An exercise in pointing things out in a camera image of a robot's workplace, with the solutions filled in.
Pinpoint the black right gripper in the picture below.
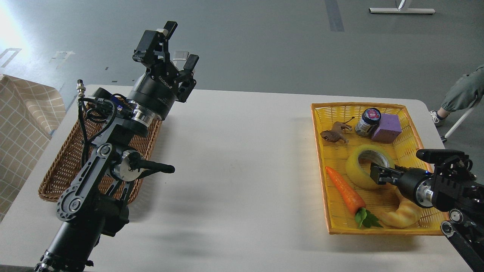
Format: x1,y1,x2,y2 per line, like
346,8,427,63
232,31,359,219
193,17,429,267
370,162,433,208

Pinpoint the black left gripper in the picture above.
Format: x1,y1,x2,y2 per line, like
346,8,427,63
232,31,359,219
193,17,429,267
127,21,199,119

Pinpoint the yellow tape roll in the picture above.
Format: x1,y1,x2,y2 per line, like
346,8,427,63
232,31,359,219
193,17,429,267
345,144,395,190

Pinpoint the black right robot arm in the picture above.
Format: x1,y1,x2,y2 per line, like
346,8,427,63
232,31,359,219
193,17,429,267
370,149,484,272

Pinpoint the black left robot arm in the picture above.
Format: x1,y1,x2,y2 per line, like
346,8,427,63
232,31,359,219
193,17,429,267
34,21,199,272

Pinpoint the orange toy carrot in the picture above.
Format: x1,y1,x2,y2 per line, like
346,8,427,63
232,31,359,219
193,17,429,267
325,166,383,228

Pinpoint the yellow plastic basket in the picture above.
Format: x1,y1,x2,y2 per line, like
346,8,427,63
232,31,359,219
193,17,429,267
311,102,449,236

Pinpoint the purple foam block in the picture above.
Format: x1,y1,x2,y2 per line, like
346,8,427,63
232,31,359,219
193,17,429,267
371,113,402,144

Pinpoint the toy croissant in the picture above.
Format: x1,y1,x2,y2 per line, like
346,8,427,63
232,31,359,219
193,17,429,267
377,188,422,228

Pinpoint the small dark jar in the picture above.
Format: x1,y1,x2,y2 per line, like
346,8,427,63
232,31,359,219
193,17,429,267
355,107,382,137

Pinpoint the brown toy lion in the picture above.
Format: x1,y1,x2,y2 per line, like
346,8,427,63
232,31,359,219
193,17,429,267
320,116,355,144

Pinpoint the white chair leg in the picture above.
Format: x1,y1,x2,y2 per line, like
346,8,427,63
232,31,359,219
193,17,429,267
441,98,481,143

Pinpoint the person leg and shoe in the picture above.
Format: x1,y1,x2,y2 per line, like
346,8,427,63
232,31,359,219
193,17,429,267
429,64,484,127

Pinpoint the brown wicker basket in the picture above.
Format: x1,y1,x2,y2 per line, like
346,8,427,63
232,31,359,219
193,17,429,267
38,110,162,204

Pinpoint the beige checkered cloth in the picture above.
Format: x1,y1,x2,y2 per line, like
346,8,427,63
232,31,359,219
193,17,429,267
0,74,66,219

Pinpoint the white stand base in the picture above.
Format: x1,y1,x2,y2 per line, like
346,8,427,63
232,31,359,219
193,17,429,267
368,0,436,14

